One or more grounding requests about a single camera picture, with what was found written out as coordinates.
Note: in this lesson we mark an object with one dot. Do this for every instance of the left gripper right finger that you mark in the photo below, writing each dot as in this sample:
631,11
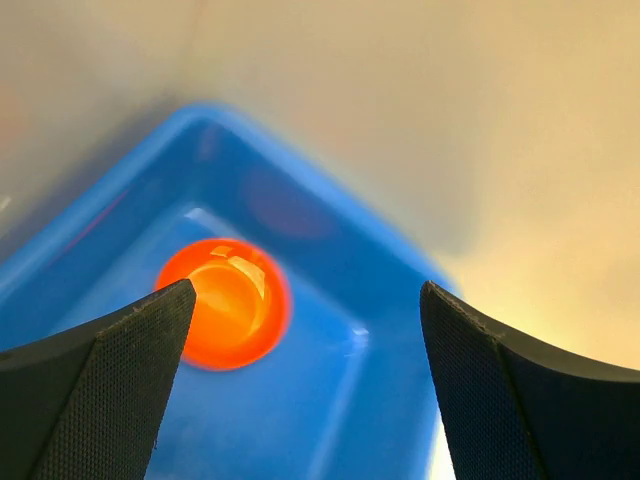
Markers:
515,407

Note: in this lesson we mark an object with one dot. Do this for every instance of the orange plastic plate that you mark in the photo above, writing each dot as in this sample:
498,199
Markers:
243,305

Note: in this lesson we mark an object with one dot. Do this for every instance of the blue plastic bin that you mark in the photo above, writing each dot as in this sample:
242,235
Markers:
346,394

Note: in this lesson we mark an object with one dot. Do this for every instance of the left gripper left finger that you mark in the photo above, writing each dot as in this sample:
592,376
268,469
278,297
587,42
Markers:
87,403

